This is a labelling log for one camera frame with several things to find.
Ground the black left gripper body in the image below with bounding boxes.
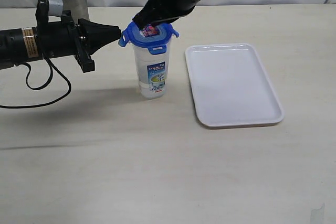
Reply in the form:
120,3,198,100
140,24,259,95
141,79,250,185
35,0,94,73

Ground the clear plastic tall container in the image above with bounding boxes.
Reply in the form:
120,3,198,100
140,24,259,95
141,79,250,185
133,42,171,99

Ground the blue plastic lid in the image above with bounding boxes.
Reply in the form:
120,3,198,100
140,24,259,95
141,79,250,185
118,22,179,55

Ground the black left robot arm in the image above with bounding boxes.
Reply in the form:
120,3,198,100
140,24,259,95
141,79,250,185
1,0,121,73

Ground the white rectangular plastic tray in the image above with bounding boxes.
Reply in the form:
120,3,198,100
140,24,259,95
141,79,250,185
185,43,285,129

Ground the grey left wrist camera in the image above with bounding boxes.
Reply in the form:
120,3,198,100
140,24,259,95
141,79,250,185
47,0,64,17

